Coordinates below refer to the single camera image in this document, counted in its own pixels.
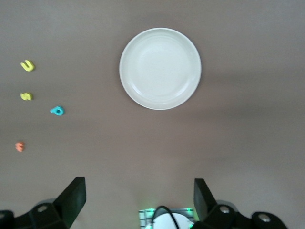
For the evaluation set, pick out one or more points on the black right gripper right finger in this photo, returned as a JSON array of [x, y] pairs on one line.
[[207, 207]]

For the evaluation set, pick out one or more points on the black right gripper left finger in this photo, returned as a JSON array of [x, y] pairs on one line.
[[69, 205]]

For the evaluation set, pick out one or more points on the teal foam letter p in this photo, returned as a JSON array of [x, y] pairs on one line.
[[60, 112]]

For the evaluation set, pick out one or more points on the yellow foam letter s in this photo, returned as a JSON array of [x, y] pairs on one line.
[[26, 96]]

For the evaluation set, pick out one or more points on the yellow foam letter u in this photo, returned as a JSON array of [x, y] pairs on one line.
[[25, 68]]

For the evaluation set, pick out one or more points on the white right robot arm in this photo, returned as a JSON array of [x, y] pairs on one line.
[[184, 221]]

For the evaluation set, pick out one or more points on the orange foam letter t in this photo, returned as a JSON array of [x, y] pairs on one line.
[[20, 146]]

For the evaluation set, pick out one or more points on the beige brown plate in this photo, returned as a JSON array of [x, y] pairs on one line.
[[160, 69]]

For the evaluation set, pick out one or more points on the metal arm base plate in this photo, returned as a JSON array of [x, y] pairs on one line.
[[143, 217]]

